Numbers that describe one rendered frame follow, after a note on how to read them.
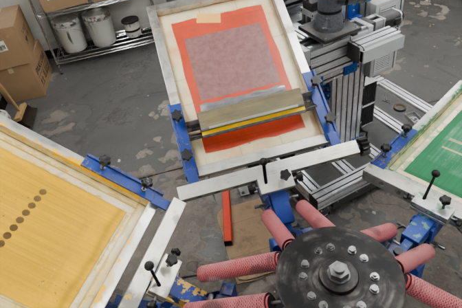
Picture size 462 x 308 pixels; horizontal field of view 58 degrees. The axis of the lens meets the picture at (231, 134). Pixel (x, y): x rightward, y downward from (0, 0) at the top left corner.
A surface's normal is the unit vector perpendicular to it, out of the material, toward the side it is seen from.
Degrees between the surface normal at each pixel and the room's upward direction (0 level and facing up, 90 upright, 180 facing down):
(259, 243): 0
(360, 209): 0
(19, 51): 90
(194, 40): 32
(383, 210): 0
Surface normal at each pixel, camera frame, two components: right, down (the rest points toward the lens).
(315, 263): -0.13, -0.76
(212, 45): 0.02, -0.33
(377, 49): 0.46, 0.52
